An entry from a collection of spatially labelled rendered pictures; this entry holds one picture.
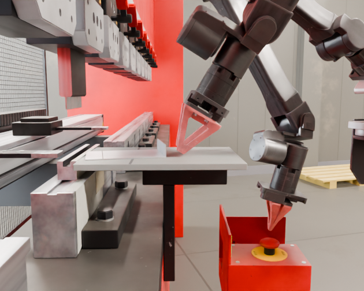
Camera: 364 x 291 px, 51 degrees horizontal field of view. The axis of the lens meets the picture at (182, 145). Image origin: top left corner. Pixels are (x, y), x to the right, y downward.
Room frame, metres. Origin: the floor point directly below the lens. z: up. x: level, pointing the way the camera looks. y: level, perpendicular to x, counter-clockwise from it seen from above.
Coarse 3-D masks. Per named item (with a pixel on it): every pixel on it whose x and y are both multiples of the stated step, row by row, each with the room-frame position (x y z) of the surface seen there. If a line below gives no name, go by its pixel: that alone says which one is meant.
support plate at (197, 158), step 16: (80, 160) 0.59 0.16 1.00; (112, 160) 0.59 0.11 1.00; (128, 160) 0.59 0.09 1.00; (144, 160) 0.59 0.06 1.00; (160, 160) 0.59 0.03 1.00; (176, 160) 0.59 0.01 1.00; (192, 160) 0.59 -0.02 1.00; (208, 160) 0.59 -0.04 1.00; (224, 160) 0.59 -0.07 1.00; (240, 160) 0.59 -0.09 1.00
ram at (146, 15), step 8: (136, 0) 1.43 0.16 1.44; (144, 0) 1.86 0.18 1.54; (152, 0) 2.58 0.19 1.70; (136, 8) 1.42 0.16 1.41; (144, 8) 1.85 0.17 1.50; (152, 8) 2.57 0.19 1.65; (144, 16) 1.84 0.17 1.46; (152, 16) 2.56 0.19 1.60; (144, 24) 1.84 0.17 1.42; (152, 24) 2.55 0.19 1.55; (152, 32) 2.54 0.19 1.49; (152, 40) 2.53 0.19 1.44
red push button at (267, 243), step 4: (260, 240) 0.74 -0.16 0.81; (264, 240) 0.74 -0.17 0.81; (268, 240) 0.74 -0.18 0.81; (272, 240) 0.74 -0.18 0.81; (276, 240) 0.74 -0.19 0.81; (264, 244) 0.73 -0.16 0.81; (268, 244) 0.72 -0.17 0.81; (272, 244) 0.72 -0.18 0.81; (276, 244) 0.72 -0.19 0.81; (264, 248) 0.74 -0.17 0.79; (268, 248) 0.72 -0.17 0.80; (272, 248) 0.72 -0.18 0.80; (264, 252) 0.74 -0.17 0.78; (268, 252) 0.73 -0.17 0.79; (272, 252) 0.73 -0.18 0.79
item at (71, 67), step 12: (60, 48) 0.60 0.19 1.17; (60, 60) 0.60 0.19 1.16; (72, 60) 0.61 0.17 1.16; (84, 60) 0.69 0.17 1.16; (60, 72) 0.60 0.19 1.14; (72, 72) 0.61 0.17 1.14; (84, 72) 0.69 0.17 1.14; (60, 84) 0.60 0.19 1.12; (72, 84) 0.60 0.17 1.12; (84, 84) 0.69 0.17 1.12; (72, 96) 0.61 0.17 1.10; (72, 108) 0.63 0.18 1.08
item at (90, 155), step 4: (88, 152) 0.66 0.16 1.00; (92, 152) 0.66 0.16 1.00; (96, 152) 0.66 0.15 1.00; (100, 152) 0.66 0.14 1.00; (88, 156) 0.62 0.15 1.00; (92, 156) 0.62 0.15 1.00; (96, 156) 0.62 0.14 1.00; (100, 156) 0.62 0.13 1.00; (88, 160) 0.59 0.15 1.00; (92, 160) 0.59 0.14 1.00; (96, 160) 0.59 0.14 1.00
